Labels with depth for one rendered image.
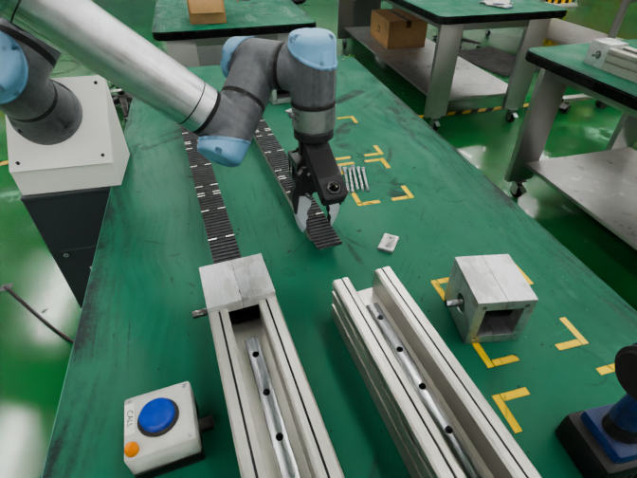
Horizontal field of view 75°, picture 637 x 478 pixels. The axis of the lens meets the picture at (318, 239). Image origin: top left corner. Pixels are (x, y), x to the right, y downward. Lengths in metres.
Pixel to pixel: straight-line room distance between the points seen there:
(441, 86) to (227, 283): 2.69
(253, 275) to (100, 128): 0.63
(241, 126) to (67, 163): 0.56
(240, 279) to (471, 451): 0.38
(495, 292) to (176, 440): 0.47
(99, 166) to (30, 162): 0.14
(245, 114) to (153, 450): 0.47
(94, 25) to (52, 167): 0.57
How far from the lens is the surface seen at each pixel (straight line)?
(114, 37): 0.63
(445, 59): 3.11
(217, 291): 0.63
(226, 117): 0.66
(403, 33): 4.42
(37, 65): 1.02
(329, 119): 0.71
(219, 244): 0.80
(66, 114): 1.11
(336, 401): 0.62
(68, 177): 1.15
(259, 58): 0.72
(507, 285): 0.68
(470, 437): 0.57
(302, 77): 0.68
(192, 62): 2.71
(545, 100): 2.41
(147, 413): 0.56
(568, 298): 0.85
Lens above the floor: 1.32
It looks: 39 degrees down
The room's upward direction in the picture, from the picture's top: straight up
